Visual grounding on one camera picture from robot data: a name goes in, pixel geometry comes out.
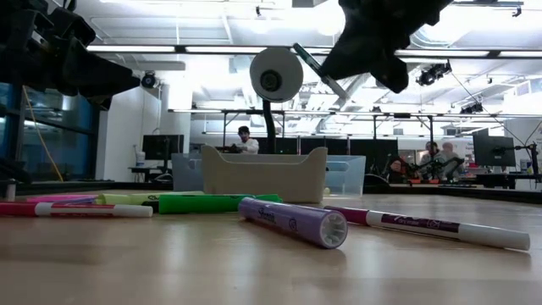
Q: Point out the person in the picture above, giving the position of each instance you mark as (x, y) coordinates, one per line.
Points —
(247, 146)
(431, 156)
(449, 154)

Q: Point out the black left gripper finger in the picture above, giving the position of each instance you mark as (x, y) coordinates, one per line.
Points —
(101, 72)

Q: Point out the purple Sharpie highlighter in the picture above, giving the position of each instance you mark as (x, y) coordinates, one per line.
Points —
(292, 222)
(86, 201)

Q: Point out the red Expo dry-erase marker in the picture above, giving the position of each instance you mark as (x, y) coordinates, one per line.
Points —
(76, 210)

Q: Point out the black gooseneck desk lamp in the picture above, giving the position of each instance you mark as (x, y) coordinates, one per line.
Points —
(288, 63)

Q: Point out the opaque light grey bin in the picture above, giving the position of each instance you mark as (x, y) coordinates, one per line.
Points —
(262, 182)

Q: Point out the small white post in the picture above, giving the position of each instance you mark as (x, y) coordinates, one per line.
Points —
(11, 190)

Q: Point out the smoky translucent plastic bin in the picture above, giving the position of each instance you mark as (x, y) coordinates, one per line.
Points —
(186, 173)

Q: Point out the pink highlighter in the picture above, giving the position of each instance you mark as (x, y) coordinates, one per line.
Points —
(55, 197)

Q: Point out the green highlighter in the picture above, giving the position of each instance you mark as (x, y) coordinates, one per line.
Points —
(203, 204)

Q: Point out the rig LED light bar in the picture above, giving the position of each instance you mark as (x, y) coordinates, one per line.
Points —
(220, 49)

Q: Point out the black computer monitor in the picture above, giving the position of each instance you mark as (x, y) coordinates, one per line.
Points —
(494, 150)
(163, 147)

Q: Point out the purple Expo dry-erase marker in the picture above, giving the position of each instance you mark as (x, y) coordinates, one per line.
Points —
(423, 223)

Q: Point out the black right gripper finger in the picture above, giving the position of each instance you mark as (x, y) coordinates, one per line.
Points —
(351, 55)

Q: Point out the clear plastic bin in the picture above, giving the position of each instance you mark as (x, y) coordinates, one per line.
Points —
(347, 178)

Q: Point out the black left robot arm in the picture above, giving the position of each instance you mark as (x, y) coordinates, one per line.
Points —
(14, 42)

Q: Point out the white bottle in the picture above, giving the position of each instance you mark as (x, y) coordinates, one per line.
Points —
(140, 159)

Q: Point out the pale yellow-green highlighter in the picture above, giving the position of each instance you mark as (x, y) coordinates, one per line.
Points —
(127, 198)

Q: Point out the black wall speaker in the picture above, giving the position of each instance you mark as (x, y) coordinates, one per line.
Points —
(148, 80)

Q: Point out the black ceiling spotlights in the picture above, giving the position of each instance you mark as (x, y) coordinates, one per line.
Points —
(434, 73)

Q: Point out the black aluminium rig frame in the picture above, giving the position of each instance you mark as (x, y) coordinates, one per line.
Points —
(466, 191)

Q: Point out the green Expo dry-erase marker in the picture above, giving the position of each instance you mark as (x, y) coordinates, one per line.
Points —
(307, 57)

